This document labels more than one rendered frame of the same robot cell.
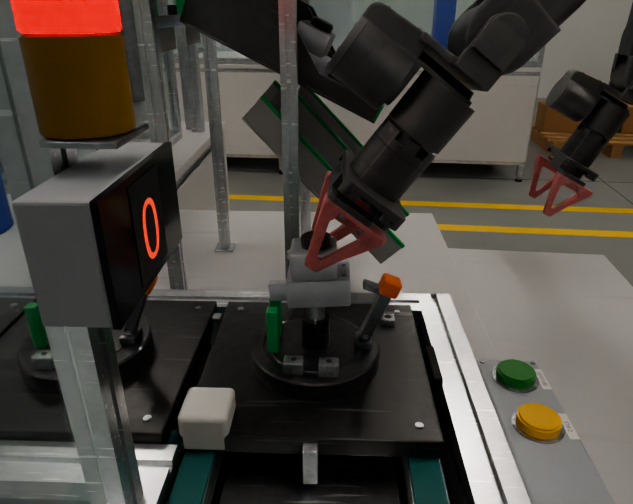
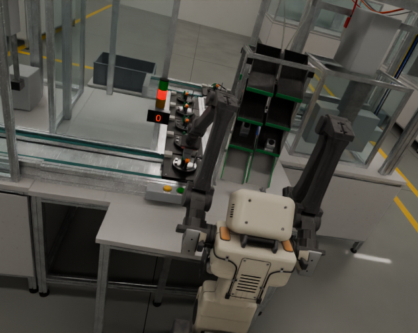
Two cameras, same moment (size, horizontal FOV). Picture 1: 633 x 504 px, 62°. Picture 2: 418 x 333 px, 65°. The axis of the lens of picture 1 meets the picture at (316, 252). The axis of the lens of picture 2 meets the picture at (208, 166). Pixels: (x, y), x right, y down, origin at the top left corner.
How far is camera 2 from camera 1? 1.71 m
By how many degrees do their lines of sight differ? 66
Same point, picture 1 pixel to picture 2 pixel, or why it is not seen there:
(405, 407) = (170, 174)
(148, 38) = not seen: hidden behind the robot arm
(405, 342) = (189, 178)
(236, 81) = not seen: outside the picture
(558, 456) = (160, 188)
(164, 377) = (177, 151)
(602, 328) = not seen: hidden behind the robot
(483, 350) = (212, 213)
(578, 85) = (286, 190)
